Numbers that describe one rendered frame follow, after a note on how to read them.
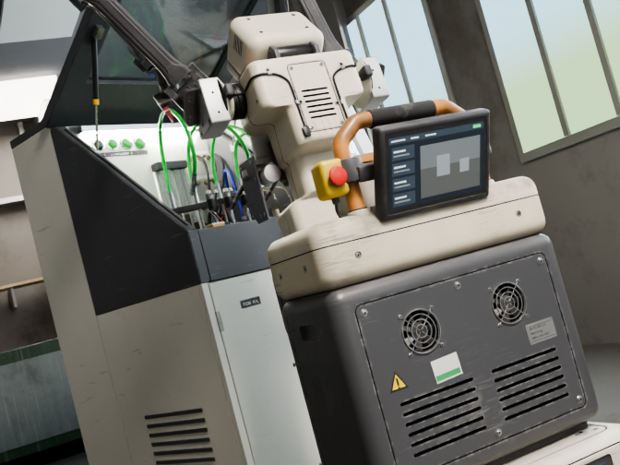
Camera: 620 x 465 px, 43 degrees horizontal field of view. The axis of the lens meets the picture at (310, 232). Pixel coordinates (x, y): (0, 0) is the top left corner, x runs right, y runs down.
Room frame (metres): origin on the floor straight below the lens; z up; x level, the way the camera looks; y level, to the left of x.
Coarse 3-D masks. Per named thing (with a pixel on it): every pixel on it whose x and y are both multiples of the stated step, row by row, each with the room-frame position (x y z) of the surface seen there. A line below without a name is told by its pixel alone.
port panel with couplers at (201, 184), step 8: (200, 144) 3.11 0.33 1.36; (184, 152) 3.04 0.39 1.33; (200, 152) 3.10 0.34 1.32; (208, 152) 3.13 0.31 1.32; (192, 160) 3.05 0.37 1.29; (200, 160) 3.09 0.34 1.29; (208, 160) 3.13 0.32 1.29; (192, 168) 3.06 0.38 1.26; (200, 168) 3.09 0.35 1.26; (208, 168) 3.12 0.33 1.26; (200, 176) 3.08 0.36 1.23; (200, 184) 3.04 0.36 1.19; (200, 192) 3.07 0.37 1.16; (200, 200) 3.06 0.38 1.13; (208, 208) 3.05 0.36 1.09; (208, 216) 3.07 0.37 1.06
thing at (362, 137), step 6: (240, 126) 3.06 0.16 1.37; (228, 132) 3.11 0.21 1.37; (240, 132) 3.07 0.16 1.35; (360, 132) 3.51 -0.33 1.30; (246, 138) 3.05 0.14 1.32; (360, 138) 3.48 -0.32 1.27; (366, 138) 3.52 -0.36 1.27; (246, 144) 3.06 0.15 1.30; (360, 144) 3.46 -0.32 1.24; (366, 144) 3.50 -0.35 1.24; (366, 150) 3.47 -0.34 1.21; (372, 150) 3.50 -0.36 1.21
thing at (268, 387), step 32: (224, 288) 2.35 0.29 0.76; (256, 288) 2.45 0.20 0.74; (224, 320) 2.33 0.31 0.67; (256, 320) 2.42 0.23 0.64; (256, 352) 2.40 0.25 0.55; (288, 352) 2.50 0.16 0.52; (256, 384) 2.38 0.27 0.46; (288, 384) 2.47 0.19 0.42; (256, 416) 2.35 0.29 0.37; (288, 416) 2.44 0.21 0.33; (256, 448) 2.33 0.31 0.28; (288, 448) 2.42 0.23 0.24
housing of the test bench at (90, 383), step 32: (32, 128) 2.75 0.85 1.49; (32, 160) 2.78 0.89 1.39; (32, 192) 2.81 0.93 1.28; (64, 192) 2.68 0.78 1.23; (32, 224) 2.85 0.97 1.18; (64, 224) 2.71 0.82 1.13; (64, 256) 2.75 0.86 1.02; (64, 288) 2.78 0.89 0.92; (64, 320) 2.82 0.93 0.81; (96, 320) 2.68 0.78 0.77; (64, 352) 2.85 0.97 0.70; (96, 352) 2.71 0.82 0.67; (96, 384) 2.74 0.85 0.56; (96, 416) 2.78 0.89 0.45; (96, 448) 2.81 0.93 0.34; (128, 448) 2.68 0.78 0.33
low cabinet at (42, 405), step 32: (32, 352) 5.26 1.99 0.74; (0, 384) 5.15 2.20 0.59; (32, 384) 5.23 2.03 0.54; (64, 384) 5.31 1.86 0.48; (0, 416) 5.13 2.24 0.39; (32, 416) 5.21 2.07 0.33; (64, 416) 5.29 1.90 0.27; (0, 448) 5.11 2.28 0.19; (32, 448) 5.20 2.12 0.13; (64, 448) 5.32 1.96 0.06
